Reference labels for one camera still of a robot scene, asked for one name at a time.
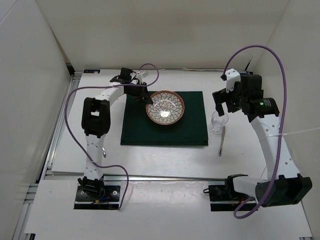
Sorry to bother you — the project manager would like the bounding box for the silver fork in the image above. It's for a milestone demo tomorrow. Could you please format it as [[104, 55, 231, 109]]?
[[101, 147, 107, 158]]

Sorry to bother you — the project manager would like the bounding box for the orange patterned plate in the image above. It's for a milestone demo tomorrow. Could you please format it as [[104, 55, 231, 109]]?
[[145, 90, 185, 126]]

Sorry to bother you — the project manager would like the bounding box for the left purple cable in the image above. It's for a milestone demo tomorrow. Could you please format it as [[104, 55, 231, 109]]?
[[64, 63, 160, 210]]

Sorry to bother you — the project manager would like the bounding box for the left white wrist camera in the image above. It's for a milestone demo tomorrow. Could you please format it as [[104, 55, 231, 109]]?
[[135, 71, 149, 84]]

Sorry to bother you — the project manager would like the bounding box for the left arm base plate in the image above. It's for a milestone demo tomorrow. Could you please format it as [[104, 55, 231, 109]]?
[[73, 177, 121, 210]]

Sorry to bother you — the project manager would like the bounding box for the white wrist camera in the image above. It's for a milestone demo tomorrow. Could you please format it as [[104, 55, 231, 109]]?
[[220, 68, 241, 93], [135, 71, 149, 84]]

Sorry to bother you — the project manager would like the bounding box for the dark green cloth napkin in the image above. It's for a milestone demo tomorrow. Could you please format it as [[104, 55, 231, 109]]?
[[120, 91, 209, 147]]

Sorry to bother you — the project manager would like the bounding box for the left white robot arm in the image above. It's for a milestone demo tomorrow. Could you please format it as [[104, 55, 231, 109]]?
[[78, 67, 153, 200]]

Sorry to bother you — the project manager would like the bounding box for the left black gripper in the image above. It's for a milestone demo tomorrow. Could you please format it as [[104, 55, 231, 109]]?
[[125, 81, 154, 104]]

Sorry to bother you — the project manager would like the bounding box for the silver knife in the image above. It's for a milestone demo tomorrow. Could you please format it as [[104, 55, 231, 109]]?
[[218, 126, 226, 157]]

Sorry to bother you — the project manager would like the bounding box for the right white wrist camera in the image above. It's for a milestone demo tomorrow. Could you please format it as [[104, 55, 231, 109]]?
[[220, 68, 241, 93]]

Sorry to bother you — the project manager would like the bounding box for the clear drinking glass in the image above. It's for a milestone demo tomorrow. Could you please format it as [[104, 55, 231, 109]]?
[[210, 111, 229, 132]]

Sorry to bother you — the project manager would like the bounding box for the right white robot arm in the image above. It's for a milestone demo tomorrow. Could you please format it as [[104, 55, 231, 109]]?
[[212, 69, 313, 208]]

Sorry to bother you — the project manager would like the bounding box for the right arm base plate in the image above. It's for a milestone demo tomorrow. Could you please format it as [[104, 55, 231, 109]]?
[[203, 185, 250, 212]]

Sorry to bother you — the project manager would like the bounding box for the white zip tie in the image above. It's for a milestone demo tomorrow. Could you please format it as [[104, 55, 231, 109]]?
[[267, 127, 320, 138]]

